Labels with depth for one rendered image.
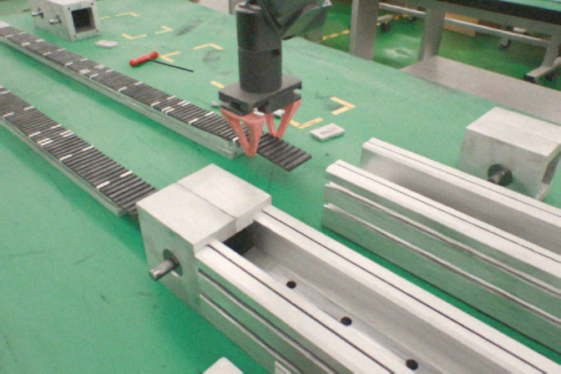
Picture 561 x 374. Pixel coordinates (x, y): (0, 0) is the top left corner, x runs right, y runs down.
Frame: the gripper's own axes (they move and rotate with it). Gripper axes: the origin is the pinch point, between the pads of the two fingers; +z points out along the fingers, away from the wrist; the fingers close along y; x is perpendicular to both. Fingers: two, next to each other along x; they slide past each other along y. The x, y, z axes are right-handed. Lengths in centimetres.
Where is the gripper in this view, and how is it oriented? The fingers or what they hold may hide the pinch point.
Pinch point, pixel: (262, 144)
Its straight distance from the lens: 68.1
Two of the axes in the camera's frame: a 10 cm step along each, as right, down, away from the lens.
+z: 0.1, 8.4, 5.4
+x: -7.3, -3.6, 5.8
